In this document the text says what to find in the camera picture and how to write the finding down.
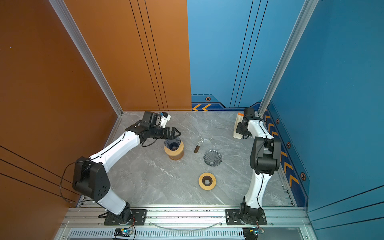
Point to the circuit board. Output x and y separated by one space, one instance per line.
252 233
123 233

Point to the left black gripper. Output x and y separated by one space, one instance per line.
172 136

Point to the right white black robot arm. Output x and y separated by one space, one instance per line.
265 160

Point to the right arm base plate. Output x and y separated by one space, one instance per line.
256 217

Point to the grey glass dripper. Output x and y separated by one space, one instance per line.
212 158

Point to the right aluminium corner post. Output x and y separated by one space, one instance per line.
294 38

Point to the aluminium front rail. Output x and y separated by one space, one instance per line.
186 223

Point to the right circuit board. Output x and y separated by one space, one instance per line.
252 233

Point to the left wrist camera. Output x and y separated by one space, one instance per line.
165 118

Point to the blue glass dripper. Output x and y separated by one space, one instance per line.
173 144

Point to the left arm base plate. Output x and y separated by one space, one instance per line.
136 217

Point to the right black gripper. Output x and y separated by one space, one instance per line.
239 131

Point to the left aluminium corner post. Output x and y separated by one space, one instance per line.
76 36

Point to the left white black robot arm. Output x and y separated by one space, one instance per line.
91 174

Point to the aluminium corner post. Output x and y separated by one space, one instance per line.
76 36
294 38

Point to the left circuit board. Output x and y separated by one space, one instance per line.
123 233

